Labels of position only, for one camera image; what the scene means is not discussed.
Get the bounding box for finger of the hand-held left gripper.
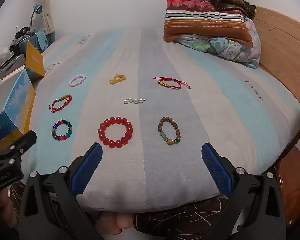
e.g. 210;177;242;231
0;130;37;159

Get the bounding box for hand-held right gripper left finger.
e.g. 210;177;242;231
19;142;103;240

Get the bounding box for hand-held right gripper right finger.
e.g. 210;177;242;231
201;142;287;240

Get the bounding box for white pink bead bracelet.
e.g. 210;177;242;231
68;74;87;87

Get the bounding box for sky print box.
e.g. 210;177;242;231
0;69;36;143

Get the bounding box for striped bed sheet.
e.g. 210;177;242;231
27;27;300;213

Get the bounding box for person's patterned pants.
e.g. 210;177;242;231
133;196;238;240

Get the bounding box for yellow cardboard box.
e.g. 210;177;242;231
24;41;45;82

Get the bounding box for teal storage case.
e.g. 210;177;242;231
18;29;49;53

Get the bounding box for floral quilt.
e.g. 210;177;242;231
174;17;261;69

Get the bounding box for blue desk lamp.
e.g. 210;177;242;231
29;4;43;28

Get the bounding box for wooden headboard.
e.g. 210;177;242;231
252;6;300;110

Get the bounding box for cream curtain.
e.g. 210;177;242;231
39;0;56;35

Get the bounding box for striped red brown pillow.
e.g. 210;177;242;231
163;0;254;47

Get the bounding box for multicolour bead bracelet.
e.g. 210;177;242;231
51;119;73;142

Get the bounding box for red bead bracelet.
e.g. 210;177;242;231
98;116;134;149

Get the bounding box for red cord bracelet gold tube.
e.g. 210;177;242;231
49;94;72;112

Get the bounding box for brown green bead bracelet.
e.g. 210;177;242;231
158;117;182;146

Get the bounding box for wooden bed frame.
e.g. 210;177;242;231
274;146;300;228

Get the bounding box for yellow bead bracelet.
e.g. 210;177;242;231
109;74;126;84

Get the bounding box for red cord bracelet gold plate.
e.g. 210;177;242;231
153;77;191;90

